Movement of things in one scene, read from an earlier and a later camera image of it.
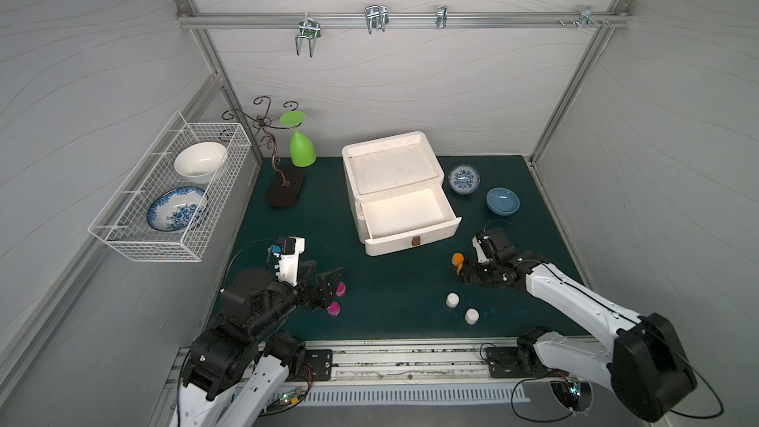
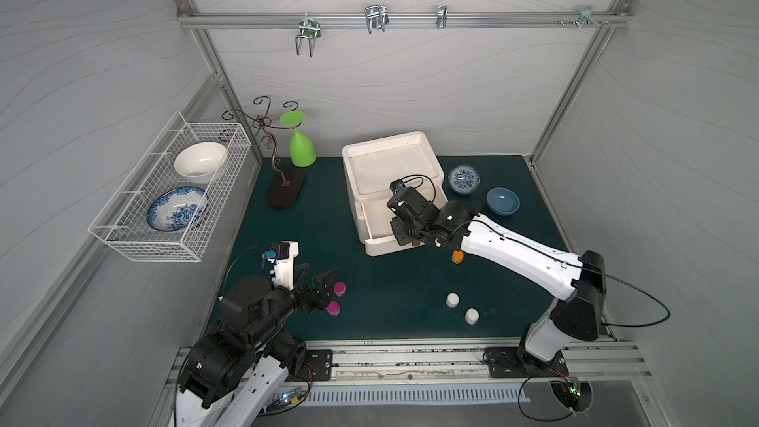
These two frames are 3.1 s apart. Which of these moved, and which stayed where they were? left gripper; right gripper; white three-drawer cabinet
Moved: right gripper
Stayed: left gripper; white three-drawer cabinet
